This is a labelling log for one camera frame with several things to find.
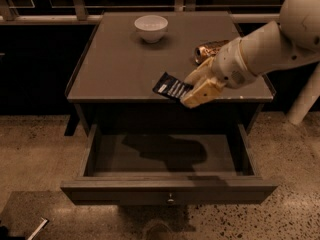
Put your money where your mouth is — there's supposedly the open grey top drawer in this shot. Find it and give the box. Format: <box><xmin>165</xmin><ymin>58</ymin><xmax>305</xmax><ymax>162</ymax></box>
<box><xmin>61</xmin><ymin>125</ymin><xmax>277</xmax><ymax>206</ymax></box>

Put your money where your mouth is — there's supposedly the dark blue rxbar wrapper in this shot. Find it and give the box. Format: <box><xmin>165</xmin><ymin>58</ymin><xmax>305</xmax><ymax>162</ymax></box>
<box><xmin>152</xmin><ymin>72</ymin><xmax>193</xmax><ymax>100</ymax></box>

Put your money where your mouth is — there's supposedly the white ceramic bowl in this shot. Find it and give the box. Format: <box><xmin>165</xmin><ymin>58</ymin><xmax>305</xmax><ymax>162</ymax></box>
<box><xmin>134</xmin><ymin>15</ymin><xmax>168</xmax><ymax>43</ymax></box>

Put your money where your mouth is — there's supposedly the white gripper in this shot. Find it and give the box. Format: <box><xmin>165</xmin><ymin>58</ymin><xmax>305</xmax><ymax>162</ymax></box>
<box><xmin>181</xmin><ymin>38</ymin><xmax>256</xmax><ymax>108</ymax></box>

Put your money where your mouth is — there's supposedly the white pole at right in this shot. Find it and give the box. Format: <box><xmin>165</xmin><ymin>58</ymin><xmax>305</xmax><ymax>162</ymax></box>
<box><xmin>287</xmin><ymin>62</ymin><xmax>320</xmax><ymax>125</ymax></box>

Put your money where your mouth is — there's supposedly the grey wooden cabinet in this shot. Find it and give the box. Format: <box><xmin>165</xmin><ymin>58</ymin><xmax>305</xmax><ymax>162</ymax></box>
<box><xmin>66</xmin><ymin>11</ymin><xmax>273</xmax><ymax>133</ymax></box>

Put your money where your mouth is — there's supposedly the golden soda can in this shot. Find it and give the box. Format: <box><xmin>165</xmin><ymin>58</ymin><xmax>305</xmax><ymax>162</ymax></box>
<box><xmin>194</xmin><ymin>40</ymin><xmax>228</xmax><ymax>65</ymax></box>

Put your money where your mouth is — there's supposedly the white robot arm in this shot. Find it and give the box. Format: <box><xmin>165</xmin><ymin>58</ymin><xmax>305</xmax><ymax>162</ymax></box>
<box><xmin>181</xmin><ymin>0</ymin><xmax>320</xmax><ymax>108</ymax></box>

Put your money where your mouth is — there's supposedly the small metal drawer knob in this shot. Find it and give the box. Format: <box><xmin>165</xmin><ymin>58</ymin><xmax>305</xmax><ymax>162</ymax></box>
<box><xmin>166</xmin><ymin>193</ymin><xmax>175</xmax><ymax>205</ymax></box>

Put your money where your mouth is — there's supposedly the white strip on floor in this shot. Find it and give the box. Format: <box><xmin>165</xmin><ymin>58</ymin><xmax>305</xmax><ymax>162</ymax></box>
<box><xmin>27</xmin><ymin>217</ymin><xmax>50</xmax><ymax>240</ymax></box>

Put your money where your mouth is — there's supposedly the metal window railing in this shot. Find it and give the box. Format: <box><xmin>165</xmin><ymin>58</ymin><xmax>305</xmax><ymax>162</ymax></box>
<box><xmin>0</xmin><ymin>0</ymin><xmax>284</xmax><ymax>24</ymax></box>

